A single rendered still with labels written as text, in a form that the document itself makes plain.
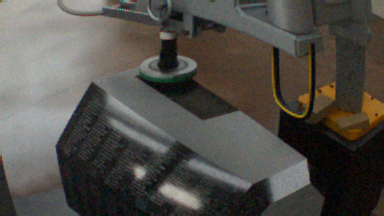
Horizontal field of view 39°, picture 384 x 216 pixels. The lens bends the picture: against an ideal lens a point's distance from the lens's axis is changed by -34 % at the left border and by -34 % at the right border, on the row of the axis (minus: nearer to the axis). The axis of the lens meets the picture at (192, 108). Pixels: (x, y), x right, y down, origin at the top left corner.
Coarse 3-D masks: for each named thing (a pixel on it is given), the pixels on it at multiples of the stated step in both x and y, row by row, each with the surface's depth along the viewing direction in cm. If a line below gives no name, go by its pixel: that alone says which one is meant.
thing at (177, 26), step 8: (104, 8) 308; (112, 8) 303; (120, 8) 317; (128, 8) 312; (112, 16) 304; (120, 16) 299; (128, 16) 294; (136, 16) 289; (144, 16) 285; (152, 24) 282; (160, 24) 278; (168, 24) 275; (176, 24) 271; (200, 24) 278; (208, 24) 271; (216, 24) 271; (184, 32) 263; (200, 32) 263
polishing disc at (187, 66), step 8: (144, 64) 292; (152, 64) 292; (184, 64) 292; (192, 64) 292; (144, 72) 286; (152, 72) 284; (160, 72) 284; (168, 72) 284; (176, 72) 284; (184, 72) 284; (192, 72) 287
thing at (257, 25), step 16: (176, 0) 261; (192, 0) 254; (208, 0) 247; (224, 0) 240; (240, 0) 237; (256, 0) 243; (192, 16) 259; (208, 16) 250; (224, 16) 244; (240, 16) 237; (256, 16) 236; (192, 32) 262; (256, 32) 234; (272, 32) 227; (288, 32) 223; (288, 48) 223; (304, 48) 223; (320, 48) 231
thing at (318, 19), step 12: (312, 0) 227; (324, 0) 231; (336, 0) 240; (348, 0) 251; (360, 0) 255; (324, 12) 233; (336, 12) 243; (348, 12) 255; (360, 12) 258; (372, 12) 268; (324, 24) 235
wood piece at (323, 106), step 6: (318, 96) 290; (324, 96) 291; (318, 102) 284; (324, 102) 285; (330, 102) 285; (318, 108) 279; (324, 108) 279; (330, 108) 285; (312, 114) 276; (318, 114) 276; (324, 114) 281; (312, 120) 277; (318, 120) 277
